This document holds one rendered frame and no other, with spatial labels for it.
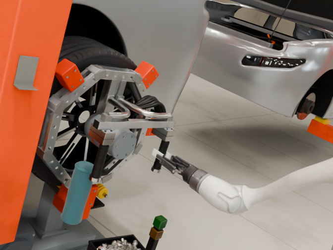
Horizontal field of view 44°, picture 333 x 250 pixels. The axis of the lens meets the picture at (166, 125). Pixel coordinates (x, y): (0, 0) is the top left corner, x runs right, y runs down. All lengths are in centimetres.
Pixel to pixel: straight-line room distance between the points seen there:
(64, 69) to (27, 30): 39
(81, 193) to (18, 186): 35
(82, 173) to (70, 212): 18
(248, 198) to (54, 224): 98
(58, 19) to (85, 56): 46
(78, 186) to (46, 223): 47
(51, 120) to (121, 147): 30
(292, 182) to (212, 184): 29
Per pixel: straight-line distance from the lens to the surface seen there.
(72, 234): 219
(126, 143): 168
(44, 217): 212
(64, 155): 186
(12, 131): 131
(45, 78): 129
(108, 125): 151
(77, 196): 171
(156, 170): 178
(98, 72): 163
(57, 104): 159
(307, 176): 150
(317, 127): 509
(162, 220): 164
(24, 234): 183
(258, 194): 168
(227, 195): 155
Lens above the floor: 146
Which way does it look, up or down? 16 degrees down
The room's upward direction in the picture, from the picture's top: 19 degrees clockwise
